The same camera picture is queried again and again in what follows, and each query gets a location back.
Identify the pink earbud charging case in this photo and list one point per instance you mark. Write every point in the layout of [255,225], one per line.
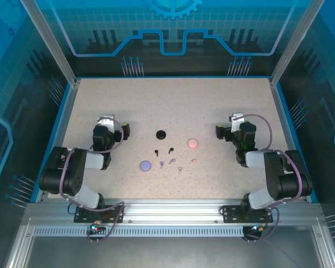
[192,143]

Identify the black earbud charging case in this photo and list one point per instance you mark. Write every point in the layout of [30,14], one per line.
[161,134]

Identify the purple earbud charging case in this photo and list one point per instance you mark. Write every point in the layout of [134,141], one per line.
[145,165]

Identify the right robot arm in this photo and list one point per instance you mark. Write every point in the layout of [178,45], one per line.
[257,159]

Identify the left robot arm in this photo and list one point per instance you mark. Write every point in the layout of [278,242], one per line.
[93,161]

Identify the small LED connector module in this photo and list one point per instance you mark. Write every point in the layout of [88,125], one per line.
[255,228]
[95,228]

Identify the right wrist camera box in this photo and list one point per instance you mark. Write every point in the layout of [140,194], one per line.
[236,123]

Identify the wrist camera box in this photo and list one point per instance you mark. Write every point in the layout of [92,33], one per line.
[108,123]
[236,123]

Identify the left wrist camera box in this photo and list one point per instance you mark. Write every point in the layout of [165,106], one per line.
[108,123]

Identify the aluminium side rail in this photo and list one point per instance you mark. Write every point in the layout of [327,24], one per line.
[284,120]
[64,120]

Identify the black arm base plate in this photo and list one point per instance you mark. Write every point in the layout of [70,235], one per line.
[231,215]
[114,214]

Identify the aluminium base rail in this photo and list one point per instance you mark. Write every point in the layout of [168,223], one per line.
[173,209]

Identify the aluminium corner post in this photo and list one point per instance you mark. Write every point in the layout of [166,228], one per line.
[52,42]
[294,42]

